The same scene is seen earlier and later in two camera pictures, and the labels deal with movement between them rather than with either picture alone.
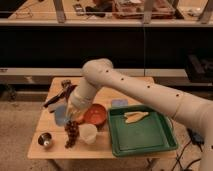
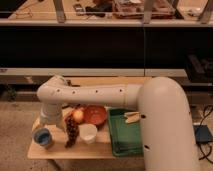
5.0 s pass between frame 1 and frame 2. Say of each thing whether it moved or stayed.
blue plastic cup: moved
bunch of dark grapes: stayed
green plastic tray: stayed
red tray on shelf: stayed
